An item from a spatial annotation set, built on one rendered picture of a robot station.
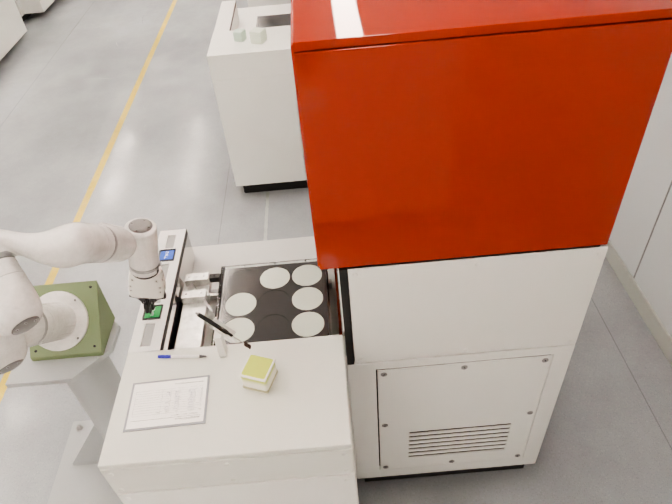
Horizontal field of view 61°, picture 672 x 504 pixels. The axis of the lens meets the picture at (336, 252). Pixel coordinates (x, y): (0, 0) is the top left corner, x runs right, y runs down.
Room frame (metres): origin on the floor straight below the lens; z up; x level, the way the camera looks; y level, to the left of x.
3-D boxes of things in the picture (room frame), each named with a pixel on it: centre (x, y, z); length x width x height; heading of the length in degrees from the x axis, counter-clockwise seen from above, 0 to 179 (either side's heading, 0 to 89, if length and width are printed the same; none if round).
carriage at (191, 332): (1.25, 0.48, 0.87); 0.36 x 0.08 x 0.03; 0
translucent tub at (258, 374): (0.92, 0.23, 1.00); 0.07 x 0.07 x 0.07; 69
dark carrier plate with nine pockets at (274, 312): (1.27, 0.21, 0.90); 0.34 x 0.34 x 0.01; 89
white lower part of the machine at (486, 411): (1.46, -0.35, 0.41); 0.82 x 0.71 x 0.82; 0
